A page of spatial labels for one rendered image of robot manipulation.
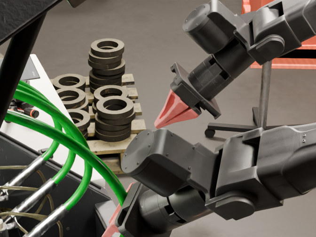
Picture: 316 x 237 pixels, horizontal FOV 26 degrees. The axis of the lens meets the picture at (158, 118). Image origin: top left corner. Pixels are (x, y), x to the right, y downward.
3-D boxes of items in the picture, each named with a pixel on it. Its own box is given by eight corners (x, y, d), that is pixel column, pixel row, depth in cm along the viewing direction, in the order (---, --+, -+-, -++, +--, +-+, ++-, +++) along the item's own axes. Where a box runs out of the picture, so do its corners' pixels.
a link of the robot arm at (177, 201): (233, 215, 78) (239, 174, 81) (190, 186, 75) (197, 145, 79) (193, 231, 83) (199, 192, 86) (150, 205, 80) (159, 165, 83)
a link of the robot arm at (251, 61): (265, 60, 110) (256, 45, 115) (239, 33, 107) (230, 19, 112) (233, 88, 112) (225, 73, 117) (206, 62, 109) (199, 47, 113)
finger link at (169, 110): (144, 108, 119) (183, 72, 116) (171, 132, 122) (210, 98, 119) (148, 128, 113) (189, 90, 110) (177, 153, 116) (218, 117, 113)
